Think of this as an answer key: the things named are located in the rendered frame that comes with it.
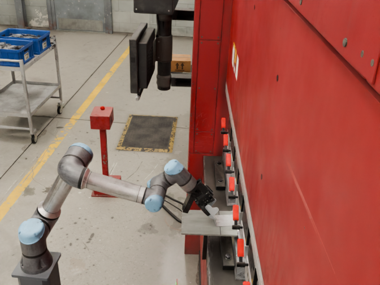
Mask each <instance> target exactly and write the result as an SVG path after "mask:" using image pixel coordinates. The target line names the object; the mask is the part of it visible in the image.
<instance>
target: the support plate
mask: <svg viewBox="0 0 380 285"><path fill-rule="evenodd" d="M219 215H233V212H232V211H219ZM181 235H206V236H238V232H237V230H233V229H232V226H222V227H221V235H220V228H219V227H216V226H215V222H214V219H211V218H210V217H208V216H207V215H206V214H205V213H204V212H203V211H202V210H189V212H188V213H183V210H182V232H181Z"/></svg>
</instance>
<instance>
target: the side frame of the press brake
mask: <svg viewBox="0 0 380 285"><path fill-rule="evenodd" d="M232 1H233V0H195V7H194V22H193V49H192V76H191V103H190V117H189V140H188V167H187V171H188V172H189V173H190V174H191V175H192V176H193V177H194V178H195V179H196V180H198V179H201V181H202V175H203V170H204V164H203V159H204V156H222V154H223V148H224V146H223V135H224V134H221V131H222V129H221V118H226V128H225V129H224V131H226V132H227V130H228V120H229V115H230V114H229V110H228V104H227V97H226V77H227V64H228V50H229V42H230V29H231V15H232ZM199 251H200V235H185V246H184V254H199Z"/></svg>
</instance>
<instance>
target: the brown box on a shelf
mask: <svg viewBox="0 0 380 285"><path fill-rule="evenodd" d="M171 74H192V64H191V55H187V54H173V55H172V61H171Z"/></svg>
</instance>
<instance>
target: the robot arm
mask: <svg viewBox="0 0 380 285"><path fill-rule="evenodd" d="M92 159H93V152H92V150H91V148H90V147H89V146H87V145H86V144H83V143H80V142H77V143H74V144H72V145H71V146H70V147H69V148H68V151H66V153H65V154H64V156H63V157H62V159H61V160H60V161H59V163H58V167H57V172H58V176H57V178H56V180H55V181H54V183H53V185H52V187H51V189H50V191H49V193H48V194H47V196H46V198H45V200H44V201H41V202H40V203H39V205H38V207H37V208H36V210H35V212H34V214H33V215H32V217H31V218H30V219H27V221H24V222H23V223H22V224H21V225H20V226H19V229H18V238H19V241H20V246H21V252H22V255H21V259H20V268H21V270H22V271H23V272H24V273H26V274H30V275H36V274H41V273H43V272H45V271H46V270H48V269H49V268H50V267H51V265H52V264H53V257H52V255H51V253H50V252H49V250H48V248H47V243H46V238H47V237H48V235H49V234H50V231H51V230H52V228H53V227H54V225H55V224H56V222H57V221H58V219H59V216H60V214H61V207H62V205H63V203H64V201H65V199H66V198H67V196H68V194H69V192H70V190H71V189H72V187H75V188H78V189H84V188H87V189H91V190H94V191H97V192H101V193H105V194H107V195H111V196H115V197H119V198H123V199H125V200H129V201H133V202H136V203H139V204H143V205H145V208H146V209H147V210H148V211H150V212H153V213H155V212H158V211H160V210H161V208H162V205H163V203H164V199H165V195H166V192H167V189H168V188H169V187H170V186H172V185H174V184H175V183H177V184H178V185H179V187H180V188H181V189H182V190H183V191H184V192H186V193H187V194H188V195H187V197H186V200H185V202H184V204H183V206H182V210H183V213H188V212H189V210H190V208H191V206H192V203H193V201H195V203H196V204H197V205H198V207H199V208H200V209H201V210H202V211H203V212H204V213H205V214H206V215H207V216H208V217H210V218H211V219H214V220H217V219H216V217H215V214H216V213H217V212H218V211H219V209H218V208H217V207H216V208H212V205H213V204H214V203H215V202H216V199H215V198H213V195H214V194H213V191H212V190H211V188H210V187H209V186H208V185H204V184H203V183H202V181H201V179H198V180H196V179H195V178H194V177H193V176H192V175H191V174H190V173H189V172H188V171H187V169H186V168H185V167H184V166H183V165H182V164H181V163H180V162H179V161H178V160H176V159H172V160H170V161H169V162H168V163H167V164H166V165H165V168H164V172H162V173H160V174H158V175H157V176H154V177H152V178H151V179H150V180H148V182H147V187H145V186H141V185H138V184H134V183H130V182H127V181H124V180H120V179H116V178H112V177H110V176H106V175H102V174H98V173H96V172H92V171H90V169H89V168H87V167H88V166H89V164H90V163H91V161H92Z"/></svg>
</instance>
